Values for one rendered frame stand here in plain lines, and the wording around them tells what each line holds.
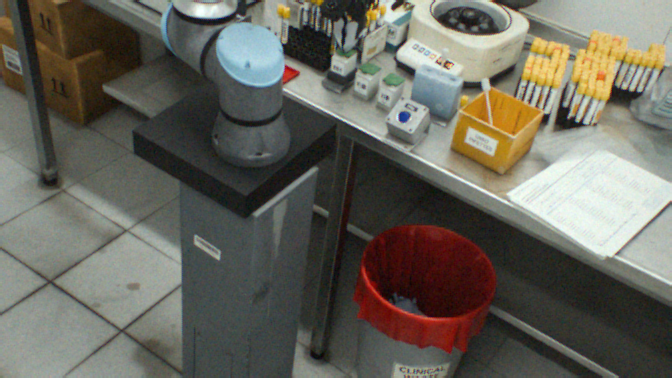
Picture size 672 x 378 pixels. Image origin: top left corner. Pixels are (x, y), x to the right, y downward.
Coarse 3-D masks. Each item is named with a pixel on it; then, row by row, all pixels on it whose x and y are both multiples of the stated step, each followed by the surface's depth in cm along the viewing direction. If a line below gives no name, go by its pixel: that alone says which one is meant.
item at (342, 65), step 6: (336, 54) 182; (354, 54) 183; (336, 60) 182; (342, 60) 181; (348, 60) 181; (354, 60) 184; (336, 66) 183; (342, 66) 182; (348, 66) 182; (354, 66) 185; (336, 72) 184; (342, 72) 183; (348, 72) 184
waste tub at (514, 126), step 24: (480, 96) 171; (504, 96) 172; (480, 120) 164; (504, 120) 175; (528, 120) 172; (456, 144) 170; (480, 144) 166; (504, 144) 163; (528, 144) 171; (504, 168) 166
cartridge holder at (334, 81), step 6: (330, 72) 184; (354, 72) 186; (324, 78) 185; (330, 78) 185; (336, 78) 184; (342, 78) 183; (348, 78) 184; (354, 78) 187; (324, 84) 185; (330, 84) 184; (336, 84) 184; (342, 84) 184; (348, 84) 185; (336, 90) 184; (342, 90) 184
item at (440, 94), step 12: (420, 72) 175; (432, 72) 176; (444, 72) 176; (420, 84) 177; (432, 84) 175; (444, 84) 174; (456, 84) 173; (420, 96) 179; (432, 96) 177; (444, 96) 175; (456, 96) 176; (432, 108) 179; (444, 108) 177; (456, 108) 180; (432, 120) 179; (444, 120) 178
